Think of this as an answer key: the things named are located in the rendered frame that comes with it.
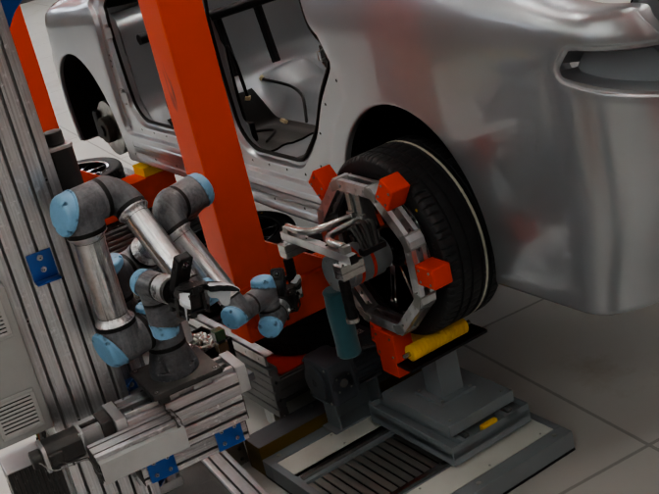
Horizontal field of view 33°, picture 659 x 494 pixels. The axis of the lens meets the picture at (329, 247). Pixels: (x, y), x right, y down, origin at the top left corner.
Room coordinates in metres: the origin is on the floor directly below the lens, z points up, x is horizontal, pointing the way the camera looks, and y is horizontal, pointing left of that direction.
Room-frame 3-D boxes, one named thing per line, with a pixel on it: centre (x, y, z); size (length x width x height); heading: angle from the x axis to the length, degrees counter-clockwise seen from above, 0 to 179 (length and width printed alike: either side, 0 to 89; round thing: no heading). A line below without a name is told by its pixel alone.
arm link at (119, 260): (3.54, 0.73, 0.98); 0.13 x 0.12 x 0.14; 139
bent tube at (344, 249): (3.38, -0.08, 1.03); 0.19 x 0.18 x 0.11; 119
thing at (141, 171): (5.72, 0.98, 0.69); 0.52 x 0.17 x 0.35; 119
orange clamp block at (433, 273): (3.26, -0.30, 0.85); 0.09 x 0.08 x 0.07; 29
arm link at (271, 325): (3.28, 0.23, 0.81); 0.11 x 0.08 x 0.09; 164
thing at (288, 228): (3.56, 0.01, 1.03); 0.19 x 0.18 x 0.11; 119
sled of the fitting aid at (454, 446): (3.62, -0.28, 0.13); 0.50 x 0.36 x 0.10; 29
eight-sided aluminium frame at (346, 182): (3.53, -0.14, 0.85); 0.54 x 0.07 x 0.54; 29
